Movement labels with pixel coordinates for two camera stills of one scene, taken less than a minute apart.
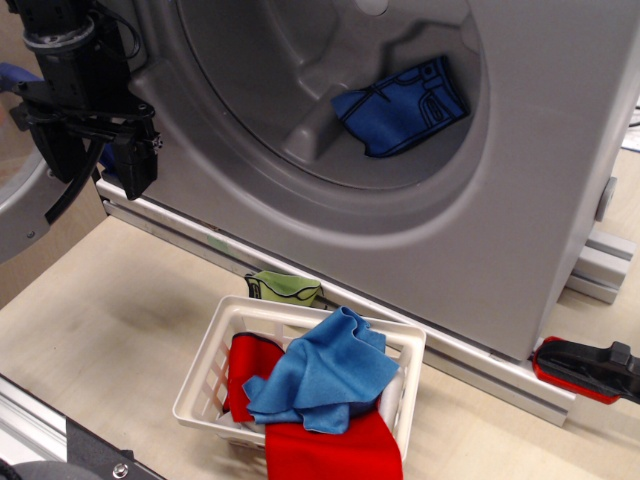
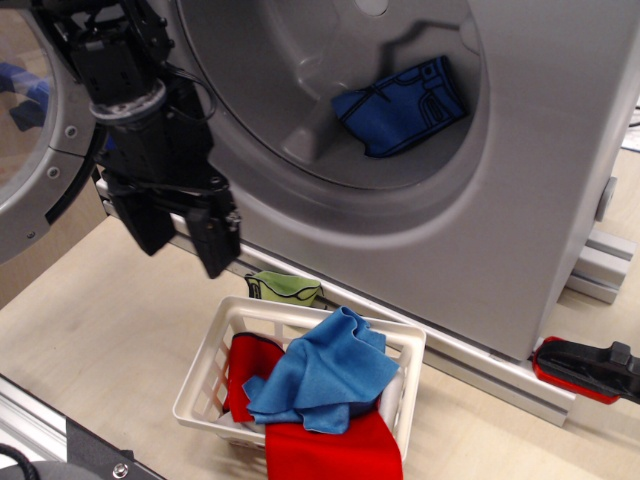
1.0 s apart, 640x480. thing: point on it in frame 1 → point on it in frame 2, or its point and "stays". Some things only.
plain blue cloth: [323, 375] stays
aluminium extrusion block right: [601, 267] stays
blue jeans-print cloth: [404, 107] stays
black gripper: [85, 67] → [157, 154]
